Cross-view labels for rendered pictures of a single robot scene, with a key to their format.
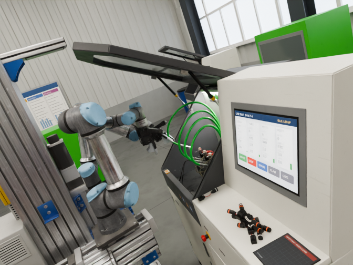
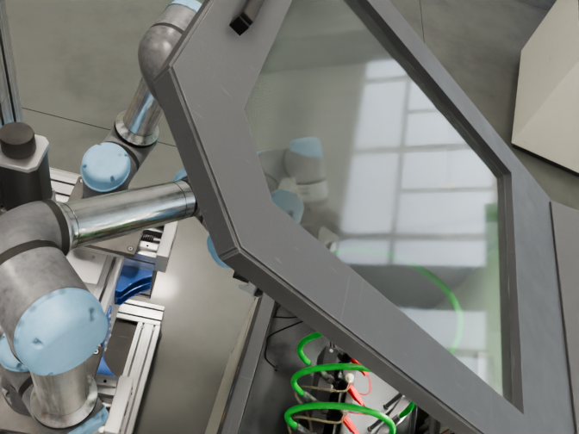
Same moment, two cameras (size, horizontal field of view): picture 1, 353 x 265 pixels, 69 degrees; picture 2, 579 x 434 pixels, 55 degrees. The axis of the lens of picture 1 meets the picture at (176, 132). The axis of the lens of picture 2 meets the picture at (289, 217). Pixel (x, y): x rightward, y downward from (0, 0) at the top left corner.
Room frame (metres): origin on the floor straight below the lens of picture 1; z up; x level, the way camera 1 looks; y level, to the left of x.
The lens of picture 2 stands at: (0.91, 0.06, 2.37)
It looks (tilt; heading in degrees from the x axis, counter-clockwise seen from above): 50 degrees down; 9
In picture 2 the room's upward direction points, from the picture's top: 23 degrees clockwise
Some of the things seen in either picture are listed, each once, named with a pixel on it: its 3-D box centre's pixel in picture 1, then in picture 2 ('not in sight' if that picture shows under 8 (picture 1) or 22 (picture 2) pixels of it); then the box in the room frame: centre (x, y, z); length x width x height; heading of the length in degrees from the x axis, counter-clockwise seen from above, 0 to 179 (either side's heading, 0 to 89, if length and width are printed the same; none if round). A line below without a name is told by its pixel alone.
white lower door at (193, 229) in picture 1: (196, 240); (221, 401); (1.62, 0.13, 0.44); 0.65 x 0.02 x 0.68; 14
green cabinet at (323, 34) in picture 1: (306, 73); not in sight; (4.00, -2.28, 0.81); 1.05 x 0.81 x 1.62; 16
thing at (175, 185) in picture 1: (180, 191); (250, 355); (1.63, 0.12, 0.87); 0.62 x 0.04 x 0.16; 14
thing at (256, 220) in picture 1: (246, 220); not in sight; (0.93, -0.15, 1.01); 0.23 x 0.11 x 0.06; 14
